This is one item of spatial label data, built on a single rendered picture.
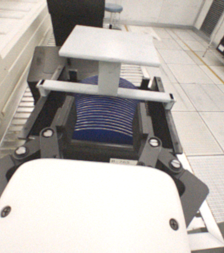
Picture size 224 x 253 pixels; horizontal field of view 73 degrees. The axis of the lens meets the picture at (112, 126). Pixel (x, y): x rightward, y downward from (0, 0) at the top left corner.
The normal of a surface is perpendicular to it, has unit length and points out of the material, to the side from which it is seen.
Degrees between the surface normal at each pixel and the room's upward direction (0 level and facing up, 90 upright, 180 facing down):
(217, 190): 0
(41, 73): 0
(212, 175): 0
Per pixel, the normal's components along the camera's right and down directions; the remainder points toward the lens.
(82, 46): 0.09, -0.65
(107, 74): -0.05, 0.76
